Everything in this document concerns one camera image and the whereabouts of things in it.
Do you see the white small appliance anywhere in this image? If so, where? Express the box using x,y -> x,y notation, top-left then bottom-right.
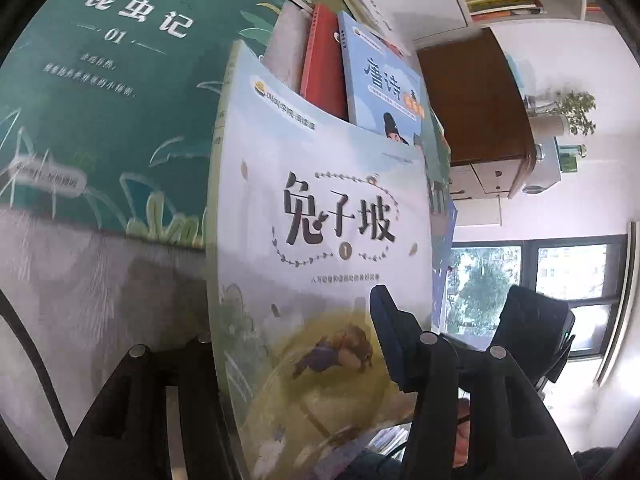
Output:
520,135 -> 588,196

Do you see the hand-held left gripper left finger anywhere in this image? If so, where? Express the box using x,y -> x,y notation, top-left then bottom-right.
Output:
55,332 -> 236,480

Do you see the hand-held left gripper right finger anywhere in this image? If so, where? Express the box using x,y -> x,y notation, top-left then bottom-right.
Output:
370,284 -> 581,480

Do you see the red cover book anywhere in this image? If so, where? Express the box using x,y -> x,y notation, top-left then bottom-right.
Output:
299,3 -> 350,122

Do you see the dark framed window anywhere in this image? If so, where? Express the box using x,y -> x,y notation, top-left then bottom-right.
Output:
447,234 -> 632,361

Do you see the light blue cover book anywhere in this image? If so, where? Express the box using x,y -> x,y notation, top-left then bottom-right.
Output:
337,10 -> 433,147

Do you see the pale rabbit field cover book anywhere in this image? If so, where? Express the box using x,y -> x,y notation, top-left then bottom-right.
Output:
205,40 -> 436,480

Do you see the potted plant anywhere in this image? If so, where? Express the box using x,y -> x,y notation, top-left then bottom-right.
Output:
525,90 -> 598,136

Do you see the brown wooden cabinet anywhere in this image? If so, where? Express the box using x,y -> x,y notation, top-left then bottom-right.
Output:
417,27 -> 536,201

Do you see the black cable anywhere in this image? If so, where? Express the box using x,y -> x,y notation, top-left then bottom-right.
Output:
0,290 -> 71,441

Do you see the teal cover book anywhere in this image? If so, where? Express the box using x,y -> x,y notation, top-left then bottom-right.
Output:
0,0 -> 316,251

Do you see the light blue box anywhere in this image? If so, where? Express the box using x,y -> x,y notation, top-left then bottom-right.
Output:
505,52 -> 528,93

